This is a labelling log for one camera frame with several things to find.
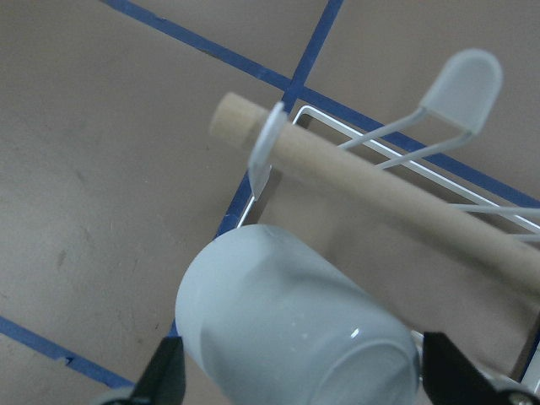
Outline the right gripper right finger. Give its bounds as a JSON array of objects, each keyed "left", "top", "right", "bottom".
[{"left": 422, "top": 332, "right": 496, "bottom": 404}]

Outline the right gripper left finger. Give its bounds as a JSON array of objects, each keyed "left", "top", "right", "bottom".
[{"left": 132, "top": 337, "right": 186, "bottom": 404}]

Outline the white grey plastic cup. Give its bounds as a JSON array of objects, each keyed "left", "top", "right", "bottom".
[{"left": 175, "top": 224, "right": 419, "bottom": 404}]

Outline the wooden rack dowel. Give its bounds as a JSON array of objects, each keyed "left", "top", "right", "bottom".
[{"left": 209, "top": 92, "right": 540, "bottom": 296}]

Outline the white wire cup rack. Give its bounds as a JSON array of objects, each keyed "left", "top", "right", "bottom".
[{"left": 217, "top": 48, "right": 540, "bottom": 405}]

